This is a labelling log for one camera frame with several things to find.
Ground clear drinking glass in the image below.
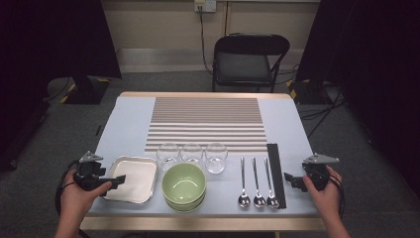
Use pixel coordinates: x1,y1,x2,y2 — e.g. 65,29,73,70
180,142,204,165
204,142,229,176
157,142,181,173

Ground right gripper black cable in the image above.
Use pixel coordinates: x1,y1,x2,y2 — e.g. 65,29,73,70
325,172,347,220

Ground black stand base striped tape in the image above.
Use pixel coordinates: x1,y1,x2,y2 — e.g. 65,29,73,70
285,78,335,106
58,73,112,106

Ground row of black chopsticks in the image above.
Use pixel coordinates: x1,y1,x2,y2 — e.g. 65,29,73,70
265,143,287,210

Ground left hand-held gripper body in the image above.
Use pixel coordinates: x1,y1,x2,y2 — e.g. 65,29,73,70
72,150,115,192

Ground person's left hand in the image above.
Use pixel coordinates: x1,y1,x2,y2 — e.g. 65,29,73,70
59,171,114,219

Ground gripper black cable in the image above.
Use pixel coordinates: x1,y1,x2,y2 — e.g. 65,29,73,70
325,172,347,220
53,160,92,238

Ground dark curtain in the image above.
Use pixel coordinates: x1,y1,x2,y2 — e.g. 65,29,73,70
295,0,420,199
0,0,123,167

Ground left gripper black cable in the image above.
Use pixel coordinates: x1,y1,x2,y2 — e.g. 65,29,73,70
53,160,92,238

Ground person's right hand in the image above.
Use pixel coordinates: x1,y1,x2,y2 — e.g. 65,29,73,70
302,165,343,216

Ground striped brown placemat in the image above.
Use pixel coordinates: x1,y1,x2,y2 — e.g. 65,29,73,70
144,96,268,154

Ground white square plate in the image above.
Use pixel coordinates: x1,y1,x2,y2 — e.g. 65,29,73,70
104,156,158,205

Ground black wall socket cable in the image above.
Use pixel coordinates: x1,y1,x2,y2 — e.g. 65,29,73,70
197,8,214,75

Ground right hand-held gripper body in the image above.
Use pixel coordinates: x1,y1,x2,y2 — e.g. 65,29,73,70
301,152,341,192

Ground black folding chair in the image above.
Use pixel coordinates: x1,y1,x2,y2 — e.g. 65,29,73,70
211,32,291,93

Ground black floor cables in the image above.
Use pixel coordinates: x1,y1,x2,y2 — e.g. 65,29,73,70
276,63,348,140

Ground white wall socket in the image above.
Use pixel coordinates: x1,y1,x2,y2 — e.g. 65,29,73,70
193,0,217,14

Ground silver spoon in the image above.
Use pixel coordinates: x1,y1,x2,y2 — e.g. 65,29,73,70
251,156,266,209
238,156,252,209
262,157,280,209

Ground round grey floor base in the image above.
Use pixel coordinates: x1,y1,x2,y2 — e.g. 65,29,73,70
46,76,78,102

